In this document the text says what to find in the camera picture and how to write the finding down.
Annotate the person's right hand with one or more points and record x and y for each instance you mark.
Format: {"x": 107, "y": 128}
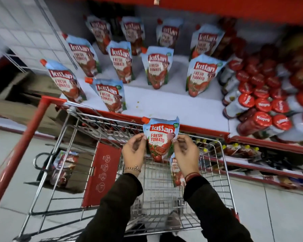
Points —
{"x": 188, "y": 156}

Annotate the person's left hand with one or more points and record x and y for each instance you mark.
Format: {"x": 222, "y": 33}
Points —
{"x": 131, "y": 154}

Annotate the person's right thumb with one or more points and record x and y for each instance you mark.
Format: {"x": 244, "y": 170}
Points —
{"x": 177, "y": 144}

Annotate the person's left thumb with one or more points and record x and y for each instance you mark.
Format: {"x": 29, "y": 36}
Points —
{"x": 143, "y": 143}

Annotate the tomato ketchup pouch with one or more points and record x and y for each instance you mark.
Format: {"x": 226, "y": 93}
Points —
{"x": 176, "y": 171}
{"x": 160, "y": 134}

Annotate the person's right forearm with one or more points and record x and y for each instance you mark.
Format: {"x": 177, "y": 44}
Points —
{"x": 212, "y": 214}

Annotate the person's left forearm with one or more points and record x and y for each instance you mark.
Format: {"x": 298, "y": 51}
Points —
{"x": 116, "y": 211}

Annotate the red wrist thread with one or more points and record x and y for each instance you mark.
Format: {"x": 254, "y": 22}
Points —
{"x": 192, "y": 175}

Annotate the white shelf with red edge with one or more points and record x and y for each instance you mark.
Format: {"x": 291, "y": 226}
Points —
{"x": 181, "y": 108}

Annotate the red cart seat flap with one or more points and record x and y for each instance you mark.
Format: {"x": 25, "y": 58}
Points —
{"x": 102, "y": 173}

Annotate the row of yellow-capped sauce bottles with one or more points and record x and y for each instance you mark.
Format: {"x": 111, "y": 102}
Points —
{"x": 232, "y": 149}

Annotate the group of ketchup pouches standing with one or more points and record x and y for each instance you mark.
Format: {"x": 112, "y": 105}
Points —
{"x": 156, "y": 68}

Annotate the low shelf with red edge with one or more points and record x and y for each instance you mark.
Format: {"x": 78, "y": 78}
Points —
{"x": 267, "y": 166}

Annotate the group of red-capped sauce bottles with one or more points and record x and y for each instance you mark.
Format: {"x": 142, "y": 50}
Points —
{"x": 265, "y": 98}

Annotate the brown cardboard box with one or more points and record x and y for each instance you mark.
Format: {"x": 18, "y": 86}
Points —
{"x": 20, "y": 108}

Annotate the red overhead shelf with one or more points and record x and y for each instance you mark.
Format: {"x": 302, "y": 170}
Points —
{"x": 217, "y": 6}

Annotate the red shelf upright post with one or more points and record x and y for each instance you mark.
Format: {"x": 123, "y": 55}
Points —
{"x": 20, "y": 151}

